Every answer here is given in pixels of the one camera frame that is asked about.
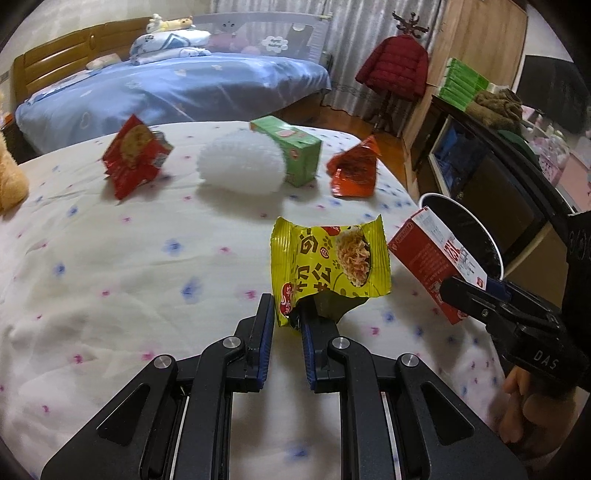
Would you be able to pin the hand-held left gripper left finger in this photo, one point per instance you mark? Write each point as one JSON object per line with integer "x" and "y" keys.
{"x": 265, "y": 341}

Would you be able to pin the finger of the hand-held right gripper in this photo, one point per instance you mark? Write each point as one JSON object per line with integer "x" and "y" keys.
{"x": 466, "y": 300}
{"x": 501, "y": 287}

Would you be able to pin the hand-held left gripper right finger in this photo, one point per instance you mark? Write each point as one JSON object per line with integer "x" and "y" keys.
{"x": 308, "y": 355}

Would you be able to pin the white trash bin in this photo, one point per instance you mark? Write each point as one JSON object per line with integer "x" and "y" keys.
{"x": 485, "y": 249}

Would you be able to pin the red carton box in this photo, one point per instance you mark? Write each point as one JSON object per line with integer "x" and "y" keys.
{"x": 422, "y": 261}

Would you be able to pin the yellow-green snack wrapper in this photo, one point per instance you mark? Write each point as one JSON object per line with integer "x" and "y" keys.
{"x": 330, "y": 267}

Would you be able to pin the orange-red snack wrapper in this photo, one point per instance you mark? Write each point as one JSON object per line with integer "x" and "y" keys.
{"x": 353, "y": 173}

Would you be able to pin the green carton box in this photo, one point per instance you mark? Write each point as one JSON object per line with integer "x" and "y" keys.
{"x": 291, "y": 147}

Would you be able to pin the red snack packet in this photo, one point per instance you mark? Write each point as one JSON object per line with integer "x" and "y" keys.
{"x": 131, "y": 154}

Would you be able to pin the person's right hand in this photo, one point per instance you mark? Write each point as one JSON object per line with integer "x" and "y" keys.
{"x": 526, "y": 406}

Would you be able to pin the dark desk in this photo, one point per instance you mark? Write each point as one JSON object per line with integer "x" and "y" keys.
{"x": 521, "y": 168}

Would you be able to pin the framed picture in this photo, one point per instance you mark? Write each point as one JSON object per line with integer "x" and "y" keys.
{"x": 455, "y": 154}

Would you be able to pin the pink storage box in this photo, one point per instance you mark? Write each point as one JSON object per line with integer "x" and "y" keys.
{"x": 558, "y": 154}

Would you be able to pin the green cap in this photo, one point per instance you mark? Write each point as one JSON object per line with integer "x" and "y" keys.
{"x": 515, "y": 141}

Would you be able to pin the brown plush toy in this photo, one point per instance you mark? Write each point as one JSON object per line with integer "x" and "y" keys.
{"x": 496, "y": 108}

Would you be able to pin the black television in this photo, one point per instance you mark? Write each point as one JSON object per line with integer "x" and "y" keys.
{"x": 554, "y": 92}

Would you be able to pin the stack of green boxes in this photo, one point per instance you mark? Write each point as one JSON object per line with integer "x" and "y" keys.
{"x": 461, "y": 85}

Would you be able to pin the red puffer jacket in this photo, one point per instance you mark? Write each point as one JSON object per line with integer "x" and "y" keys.
{"x": 392, "y": 67}

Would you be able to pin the tall wooden cabinet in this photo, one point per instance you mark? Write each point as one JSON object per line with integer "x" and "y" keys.
{"x": 480, "y": 37}

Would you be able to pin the blue bed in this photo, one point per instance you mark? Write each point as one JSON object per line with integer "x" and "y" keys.
{"x": 184, "y": 87}

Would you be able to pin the wooden coat rack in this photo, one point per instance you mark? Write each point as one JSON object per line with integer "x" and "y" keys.
{"x": 408, "y": 23}

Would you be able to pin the grey patterned curtain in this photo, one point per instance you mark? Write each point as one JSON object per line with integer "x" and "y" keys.
{"x": 360, "y": 27}

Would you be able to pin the yellow teddy bear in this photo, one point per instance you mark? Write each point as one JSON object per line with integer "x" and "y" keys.
{"x": 9, "y": 180}

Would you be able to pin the folded blue-white quilt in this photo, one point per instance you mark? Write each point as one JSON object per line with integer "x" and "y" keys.
{"x": 166, "y": 46}

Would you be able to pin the small beige pillow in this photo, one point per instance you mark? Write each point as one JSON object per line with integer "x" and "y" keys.
{"x": 104, "y": 61}

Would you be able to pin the blue pillow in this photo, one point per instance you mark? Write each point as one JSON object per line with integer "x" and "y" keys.
{"x": 60, "y": 86}

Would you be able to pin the yellow plush giraffe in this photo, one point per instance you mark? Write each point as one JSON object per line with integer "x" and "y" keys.
{"x": 171, "y": 24}

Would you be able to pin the wooden headboard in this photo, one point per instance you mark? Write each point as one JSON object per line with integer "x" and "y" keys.
{"x": 55, "y": 60}

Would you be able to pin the grey bed guard rail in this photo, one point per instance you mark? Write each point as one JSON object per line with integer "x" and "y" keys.
{"x": 277, "y": 37}

